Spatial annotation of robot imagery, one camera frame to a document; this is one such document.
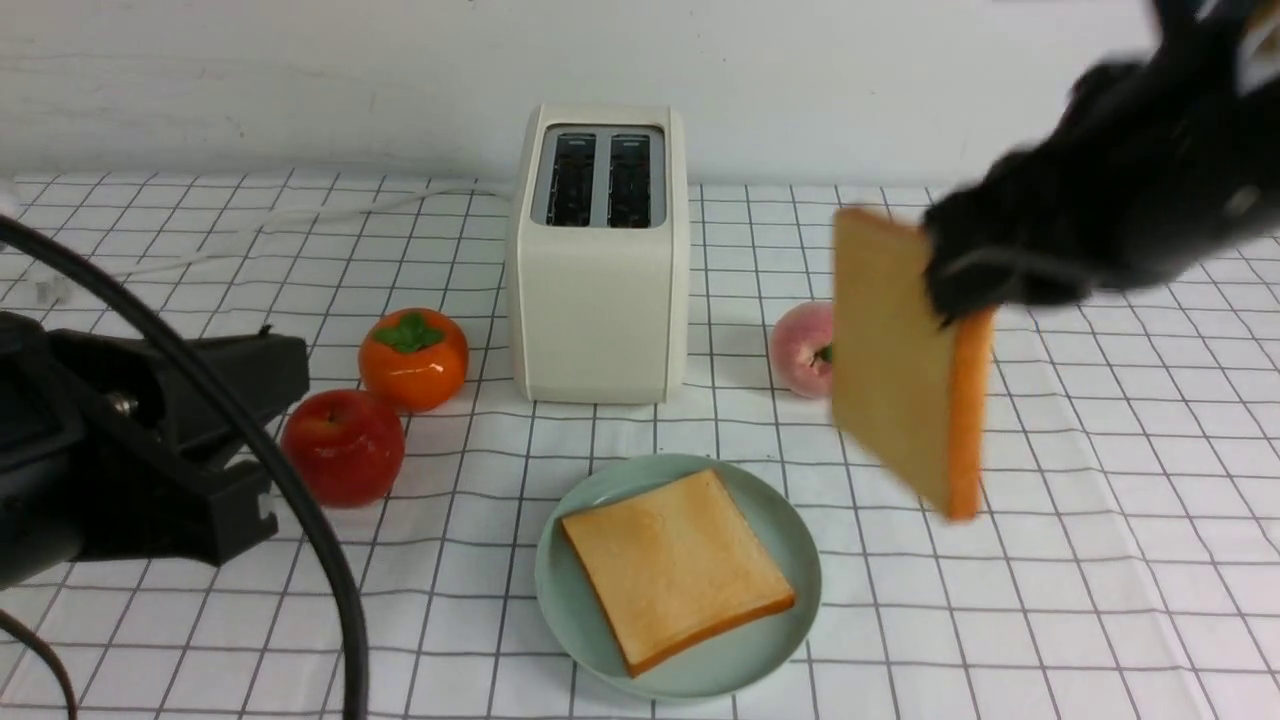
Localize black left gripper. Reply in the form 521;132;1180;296
1;313;278;588

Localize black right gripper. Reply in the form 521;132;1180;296
920;140;1181;325

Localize toast slice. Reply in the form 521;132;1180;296
829;208;995;521
559;468;797;678

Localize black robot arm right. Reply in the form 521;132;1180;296
923;1;1279;325

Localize white power plug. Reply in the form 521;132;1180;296
24;263;78;307

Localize red apple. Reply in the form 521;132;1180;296
280;389;404;509

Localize orange persimmon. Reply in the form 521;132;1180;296
357;307;470;414

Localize pink peach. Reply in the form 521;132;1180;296
768;300;835;398

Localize white checkered tablecloth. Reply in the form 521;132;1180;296
3;170;1279;719

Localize cream white toaster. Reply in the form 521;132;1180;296
506;104;691;405

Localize green round plate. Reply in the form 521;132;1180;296
534;454;823;702

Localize black camera cable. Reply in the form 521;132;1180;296
0;215;371;720

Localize white power cord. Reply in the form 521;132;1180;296
100;184;516;281

